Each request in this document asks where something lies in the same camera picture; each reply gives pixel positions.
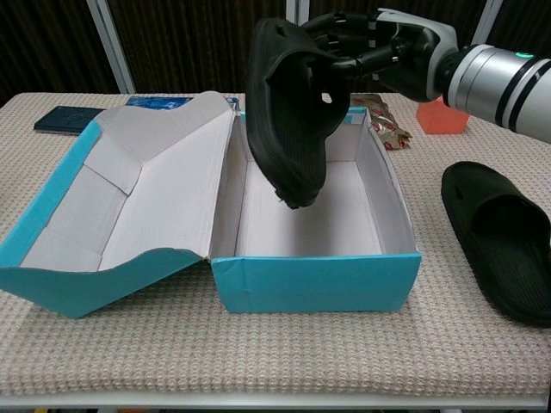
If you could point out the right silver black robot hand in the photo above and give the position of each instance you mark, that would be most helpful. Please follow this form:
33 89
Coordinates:
419 56

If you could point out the black rubber slipper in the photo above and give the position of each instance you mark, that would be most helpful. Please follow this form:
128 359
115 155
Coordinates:
292 142
495 206

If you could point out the light blue cardboard shoe box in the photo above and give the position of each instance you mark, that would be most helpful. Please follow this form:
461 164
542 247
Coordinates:
301 279

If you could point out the blue snack packet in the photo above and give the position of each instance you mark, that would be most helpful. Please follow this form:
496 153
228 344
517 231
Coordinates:
155 102

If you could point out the dark ribbed partition panel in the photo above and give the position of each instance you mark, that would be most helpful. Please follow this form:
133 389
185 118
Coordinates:
43 43
193 43
467 15
529 21

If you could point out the orange cube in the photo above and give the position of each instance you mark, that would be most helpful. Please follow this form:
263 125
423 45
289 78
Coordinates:
439 120

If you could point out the brown gold snack packet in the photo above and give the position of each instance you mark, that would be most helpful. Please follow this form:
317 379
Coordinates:
387 125

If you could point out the beige woven table cloth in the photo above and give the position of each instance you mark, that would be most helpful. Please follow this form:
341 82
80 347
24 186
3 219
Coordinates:
275 353

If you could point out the white partition post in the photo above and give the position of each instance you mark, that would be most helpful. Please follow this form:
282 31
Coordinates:
491 17
297 8
109 47

